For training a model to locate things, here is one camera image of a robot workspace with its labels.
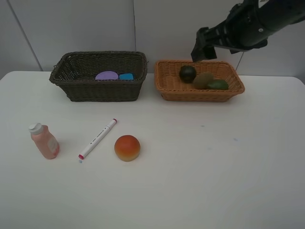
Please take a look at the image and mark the pink bottle white cap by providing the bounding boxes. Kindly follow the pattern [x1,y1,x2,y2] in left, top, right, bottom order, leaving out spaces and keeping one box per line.
[29,123,60,159]

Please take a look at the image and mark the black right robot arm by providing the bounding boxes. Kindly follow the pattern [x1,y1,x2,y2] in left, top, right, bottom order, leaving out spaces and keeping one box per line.
[191,0,305,62]

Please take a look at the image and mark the dark brown wicker basket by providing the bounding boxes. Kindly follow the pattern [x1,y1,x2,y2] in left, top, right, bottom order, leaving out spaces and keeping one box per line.
[49,51,147,102]

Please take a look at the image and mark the dark purple mangosteen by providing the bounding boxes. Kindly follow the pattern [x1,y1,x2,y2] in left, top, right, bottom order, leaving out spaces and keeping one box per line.
[179,65,196,83]

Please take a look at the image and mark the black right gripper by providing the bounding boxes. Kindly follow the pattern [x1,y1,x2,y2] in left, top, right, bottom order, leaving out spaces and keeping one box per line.
[191,3,268,62]

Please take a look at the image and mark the blue whiteboard eraser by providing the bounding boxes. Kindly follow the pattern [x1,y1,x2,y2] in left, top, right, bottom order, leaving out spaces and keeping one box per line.
[119,73,134,80]

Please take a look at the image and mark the purple lidded round container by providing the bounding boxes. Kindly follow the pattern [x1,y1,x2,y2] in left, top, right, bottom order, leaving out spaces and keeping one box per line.
[95,71,119,81]

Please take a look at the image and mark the orange round bread bun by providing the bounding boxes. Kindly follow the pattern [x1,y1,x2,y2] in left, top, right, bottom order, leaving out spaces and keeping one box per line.
[114,135,141,162]

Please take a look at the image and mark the white marker red caps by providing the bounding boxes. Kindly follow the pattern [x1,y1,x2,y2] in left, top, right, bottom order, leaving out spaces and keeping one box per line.
[78,119,117,160]

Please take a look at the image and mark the brown kiwi fruit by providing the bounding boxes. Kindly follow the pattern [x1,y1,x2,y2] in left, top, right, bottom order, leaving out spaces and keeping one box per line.
[193,72,214,90]

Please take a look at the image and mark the green lime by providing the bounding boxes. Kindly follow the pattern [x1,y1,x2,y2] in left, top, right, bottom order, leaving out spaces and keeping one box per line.
[207,79,229,90]

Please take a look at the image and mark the orange wicker basket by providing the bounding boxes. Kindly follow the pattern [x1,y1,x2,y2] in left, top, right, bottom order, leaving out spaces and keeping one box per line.
[154,60,245,102]

